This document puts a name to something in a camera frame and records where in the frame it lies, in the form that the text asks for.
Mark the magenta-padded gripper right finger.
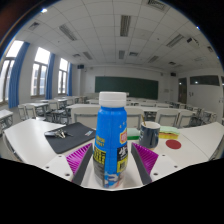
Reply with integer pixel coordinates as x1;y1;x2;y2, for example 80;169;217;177
130;142;183;186

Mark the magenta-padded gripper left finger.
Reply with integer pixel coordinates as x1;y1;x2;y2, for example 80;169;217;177
42;142;95;186

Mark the blue white-capped drink bottle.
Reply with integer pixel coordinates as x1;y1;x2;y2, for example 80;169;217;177
93;91;129;190

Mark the black laptop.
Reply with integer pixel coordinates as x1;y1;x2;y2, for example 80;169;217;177
44;121;98;155

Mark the dark blue paper cup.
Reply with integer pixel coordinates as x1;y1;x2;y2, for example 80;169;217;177
138;121;161;149

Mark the flat round red coaster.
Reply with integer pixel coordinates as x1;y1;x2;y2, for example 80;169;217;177
165;139;182;150

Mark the bunch of keys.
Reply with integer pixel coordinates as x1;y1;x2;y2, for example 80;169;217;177
44;128;73;140

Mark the yellow and green sponge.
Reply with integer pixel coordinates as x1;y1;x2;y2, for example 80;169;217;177
158;125;181;140

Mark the group of white chairs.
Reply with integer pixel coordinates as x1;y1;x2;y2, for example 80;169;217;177
18;95;219;130

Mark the group of white desks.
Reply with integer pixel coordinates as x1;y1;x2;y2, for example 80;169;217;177
0;95;204;125

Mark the green chalkboard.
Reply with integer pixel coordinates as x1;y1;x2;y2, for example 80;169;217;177
94;75;159;100

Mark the dark classroom door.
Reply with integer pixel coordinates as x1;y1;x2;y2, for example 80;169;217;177
177;77;188;105

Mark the blue window curtain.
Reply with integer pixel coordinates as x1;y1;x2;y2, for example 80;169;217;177
8;41;31;109
67;63;73;97
45;53;56;100

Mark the bright classroom window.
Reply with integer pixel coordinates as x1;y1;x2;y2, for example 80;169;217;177
57;58;69;95
30;46;51;98
0;39;24;103

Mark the ceiling projector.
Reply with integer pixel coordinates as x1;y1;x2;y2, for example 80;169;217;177
186;37;200;47

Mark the group of ceiling lights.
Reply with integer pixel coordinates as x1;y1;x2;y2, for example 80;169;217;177
28;0;214;65

